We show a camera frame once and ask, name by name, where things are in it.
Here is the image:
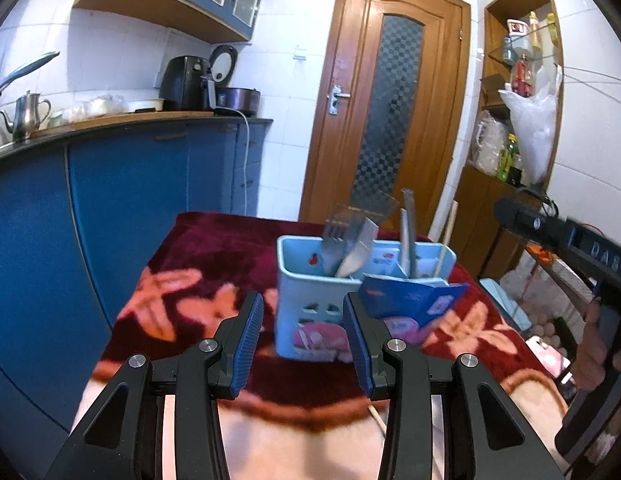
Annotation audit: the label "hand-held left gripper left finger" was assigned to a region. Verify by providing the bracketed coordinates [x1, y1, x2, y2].
[45, 290, 265, 480]

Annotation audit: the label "pink smartphone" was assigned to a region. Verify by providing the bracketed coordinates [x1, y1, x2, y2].
[525, 337, 567, 379]

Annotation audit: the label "pile of eggs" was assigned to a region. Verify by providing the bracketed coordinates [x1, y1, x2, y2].
[531, 310, 566, 342]

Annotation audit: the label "stainless steel fork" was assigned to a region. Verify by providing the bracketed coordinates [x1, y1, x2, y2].
[321, 215, 366, 277]

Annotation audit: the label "row of condiment bottles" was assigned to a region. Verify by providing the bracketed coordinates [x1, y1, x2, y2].
[501, 10, 559, 97]

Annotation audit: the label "white hanging plastic bag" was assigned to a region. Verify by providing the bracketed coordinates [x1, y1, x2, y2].
[498, 65, 564, 186]

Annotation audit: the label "white power cable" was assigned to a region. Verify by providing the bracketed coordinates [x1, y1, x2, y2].
[215, 106, 255, 216]

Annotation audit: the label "white dishes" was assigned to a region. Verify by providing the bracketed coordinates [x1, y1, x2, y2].
[50, 94, 166, 123]

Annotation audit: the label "white sack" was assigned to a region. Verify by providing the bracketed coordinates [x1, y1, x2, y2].
[472, 110, 509, 177]

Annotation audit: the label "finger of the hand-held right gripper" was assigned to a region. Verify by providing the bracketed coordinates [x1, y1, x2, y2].
[493, 196, 571, 248]

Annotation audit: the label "green bottle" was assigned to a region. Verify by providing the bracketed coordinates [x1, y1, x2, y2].
[497, 134, 520, 182]

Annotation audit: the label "blue kitchen base cabinets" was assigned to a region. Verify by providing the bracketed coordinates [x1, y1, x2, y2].
[0, 112, 274, 431]

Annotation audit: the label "dark rice cooker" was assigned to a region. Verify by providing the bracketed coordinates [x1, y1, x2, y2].
[209, 44, 262, 117]

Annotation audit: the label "wooden door with glass panel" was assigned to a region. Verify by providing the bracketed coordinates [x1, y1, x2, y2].
[299, 0, 471, 241]

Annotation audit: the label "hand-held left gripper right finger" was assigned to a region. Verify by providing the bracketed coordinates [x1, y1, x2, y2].
[343, 291, 564, 480]

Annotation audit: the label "black air fryer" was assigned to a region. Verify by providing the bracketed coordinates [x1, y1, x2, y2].
[159, 56, 217, 111]

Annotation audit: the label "wooden wall shelf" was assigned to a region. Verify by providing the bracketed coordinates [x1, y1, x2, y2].
[453, 0, 564, 271]

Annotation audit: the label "blue and pink cardboard label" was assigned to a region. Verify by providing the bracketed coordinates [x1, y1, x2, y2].
[361, 272, 470, 346]

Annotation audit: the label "stainless steel kettle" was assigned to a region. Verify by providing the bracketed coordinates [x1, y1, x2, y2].
[0, 91, 52, 142]

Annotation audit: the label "light blue utensil holder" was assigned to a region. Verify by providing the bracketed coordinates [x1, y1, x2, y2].
[276, 194, 457, 362]

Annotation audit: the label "person's right hand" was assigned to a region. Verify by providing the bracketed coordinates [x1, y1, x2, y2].
[575, 300, 616, 392]

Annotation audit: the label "metal door handle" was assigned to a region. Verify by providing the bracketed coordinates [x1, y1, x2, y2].
[328, 85, 351, 116]

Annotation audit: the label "metal spoon handles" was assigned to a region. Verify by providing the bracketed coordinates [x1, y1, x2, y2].
[398, 188, 419, 279]

